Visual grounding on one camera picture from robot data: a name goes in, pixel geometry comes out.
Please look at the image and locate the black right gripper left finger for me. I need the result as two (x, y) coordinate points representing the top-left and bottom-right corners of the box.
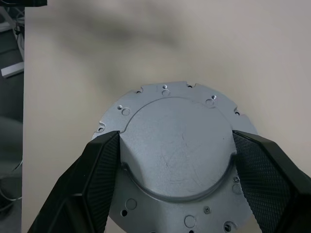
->
(26, 130), (121, 233)

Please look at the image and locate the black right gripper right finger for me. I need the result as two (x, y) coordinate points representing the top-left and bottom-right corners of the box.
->
(231, 130), (311, 233)

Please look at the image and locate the grey round motor stator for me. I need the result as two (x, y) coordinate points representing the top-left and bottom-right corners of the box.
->
(91, 82), (259, 233)

